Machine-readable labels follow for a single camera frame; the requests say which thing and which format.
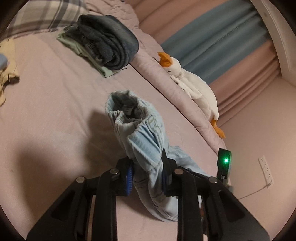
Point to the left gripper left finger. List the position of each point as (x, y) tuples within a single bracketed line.
[(87, 208)]

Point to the plaid pillow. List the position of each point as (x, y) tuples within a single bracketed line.
[(44, 15)]

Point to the blue yellow crumpled clothes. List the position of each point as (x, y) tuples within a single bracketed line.
[(9, 69)]

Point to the folded light green garment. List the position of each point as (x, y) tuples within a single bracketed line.
[(79, 50)]

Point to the pink curtain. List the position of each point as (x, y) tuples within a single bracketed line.
[(238, 86)]

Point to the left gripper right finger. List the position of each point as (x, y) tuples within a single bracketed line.
[(207, 207)]

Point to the folded dark denim jeans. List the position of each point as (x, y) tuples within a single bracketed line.
[(106, 39)]

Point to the light blue strawberry pants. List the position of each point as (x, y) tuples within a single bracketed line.
[(140, 130)]

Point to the pink bed sheet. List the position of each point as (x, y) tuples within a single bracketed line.
[(54, 128)]

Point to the white power strip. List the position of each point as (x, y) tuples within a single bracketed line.
[(266, 171)]

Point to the pink quilted duvet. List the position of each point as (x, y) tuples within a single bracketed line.
[(146, 63)]

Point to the blue curtain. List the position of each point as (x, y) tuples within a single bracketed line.
[(217, 40)]

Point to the white goose plush toy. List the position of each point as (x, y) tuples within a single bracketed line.
[(195, 87)]

